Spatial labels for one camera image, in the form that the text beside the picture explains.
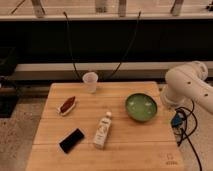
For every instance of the green ceramic bowl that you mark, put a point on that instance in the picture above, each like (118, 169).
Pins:
(141, 107)

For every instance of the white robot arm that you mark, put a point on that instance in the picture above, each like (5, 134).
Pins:
(188, 81)

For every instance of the translucent plastic cup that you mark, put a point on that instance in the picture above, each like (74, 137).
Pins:
(90, 80)

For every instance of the white plastic bottle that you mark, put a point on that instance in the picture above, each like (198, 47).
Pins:
(102, 131)

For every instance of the brown brush on white tray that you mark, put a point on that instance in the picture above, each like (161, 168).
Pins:
(67, 106)

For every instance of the black rectangular block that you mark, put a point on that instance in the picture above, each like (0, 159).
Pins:
(70, 141)

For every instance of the blue connector plug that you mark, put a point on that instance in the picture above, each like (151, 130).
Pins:
(176, 120)

